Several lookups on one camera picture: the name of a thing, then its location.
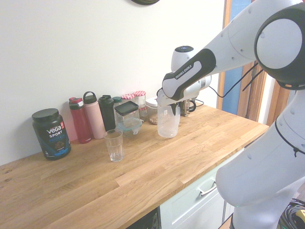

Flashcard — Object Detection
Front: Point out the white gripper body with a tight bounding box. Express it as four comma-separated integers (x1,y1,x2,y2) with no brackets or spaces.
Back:
156,88,181,107

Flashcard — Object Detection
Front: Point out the clear plastic water pitcher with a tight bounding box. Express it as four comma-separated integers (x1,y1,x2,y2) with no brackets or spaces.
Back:
157,104,181,139

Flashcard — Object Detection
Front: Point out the pink water bottle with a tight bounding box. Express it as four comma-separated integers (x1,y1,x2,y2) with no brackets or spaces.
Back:
82,91,107,139

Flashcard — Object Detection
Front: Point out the red water bottle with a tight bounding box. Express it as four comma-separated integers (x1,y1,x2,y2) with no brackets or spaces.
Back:
68,97,92,145

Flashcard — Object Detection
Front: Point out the glass French press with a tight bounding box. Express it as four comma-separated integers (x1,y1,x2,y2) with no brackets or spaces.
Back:
182,97,198,117

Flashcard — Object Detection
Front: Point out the cereal container white lid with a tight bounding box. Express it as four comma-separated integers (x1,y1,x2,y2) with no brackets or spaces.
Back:
145,97,159,125

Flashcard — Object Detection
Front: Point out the square container black lid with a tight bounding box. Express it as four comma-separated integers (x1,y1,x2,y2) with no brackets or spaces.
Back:
114,101,140,125

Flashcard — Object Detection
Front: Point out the glass container teal clip lid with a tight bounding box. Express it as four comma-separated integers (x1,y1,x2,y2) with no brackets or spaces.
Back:
115,117,144,138

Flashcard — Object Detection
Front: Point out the clear jar green lid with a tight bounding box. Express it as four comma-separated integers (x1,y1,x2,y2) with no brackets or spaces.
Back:
112,96,123,113

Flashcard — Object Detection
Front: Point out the black shaker bottle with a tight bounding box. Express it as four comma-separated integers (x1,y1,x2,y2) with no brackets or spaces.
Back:
98,94,116,132

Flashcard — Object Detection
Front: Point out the blue door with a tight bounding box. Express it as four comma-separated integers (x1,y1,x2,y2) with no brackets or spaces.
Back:
224,0,252,118

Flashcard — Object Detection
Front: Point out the clear ribbed drinking glass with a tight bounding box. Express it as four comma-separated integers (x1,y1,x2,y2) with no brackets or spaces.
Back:
103,129,124,163

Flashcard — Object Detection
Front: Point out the black dishwasher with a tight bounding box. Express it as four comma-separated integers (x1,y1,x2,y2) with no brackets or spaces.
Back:
128,207,162,229

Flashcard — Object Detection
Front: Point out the black Vega protein tub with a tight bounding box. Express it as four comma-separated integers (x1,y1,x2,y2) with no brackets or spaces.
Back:
31,108,72,161

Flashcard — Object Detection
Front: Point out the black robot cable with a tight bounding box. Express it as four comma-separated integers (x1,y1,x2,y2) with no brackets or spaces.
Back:
206,62,259,99

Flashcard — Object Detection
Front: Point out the wooden door frame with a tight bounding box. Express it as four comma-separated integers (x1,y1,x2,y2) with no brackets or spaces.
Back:
217,0,289,126

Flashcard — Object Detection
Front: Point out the metal drawer handle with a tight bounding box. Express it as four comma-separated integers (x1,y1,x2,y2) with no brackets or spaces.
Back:
197,179,219,197

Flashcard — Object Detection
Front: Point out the round black wall clock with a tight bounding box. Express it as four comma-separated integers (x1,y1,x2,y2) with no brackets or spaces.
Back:
130,0,161,5

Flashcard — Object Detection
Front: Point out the black cable coil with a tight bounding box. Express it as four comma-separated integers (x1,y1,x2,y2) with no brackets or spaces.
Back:
280,197,305,229

